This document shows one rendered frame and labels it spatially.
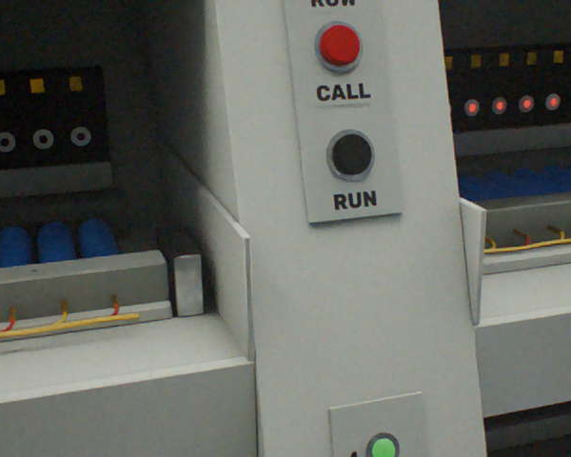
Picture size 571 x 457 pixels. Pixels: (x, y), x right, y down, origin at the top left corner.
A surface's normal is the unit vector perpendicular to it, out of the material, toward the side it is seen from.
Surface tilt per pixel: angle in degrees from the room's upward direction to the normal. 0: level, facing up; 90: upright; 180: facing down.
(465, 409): 90
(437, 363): 90
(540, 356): 108
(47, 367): 18
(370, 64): 90
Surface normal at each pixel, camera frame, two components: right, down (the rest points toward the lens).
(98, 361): -0.02, -0.95
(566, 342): 0.29, 0.29
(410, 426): 0.28, -0.02
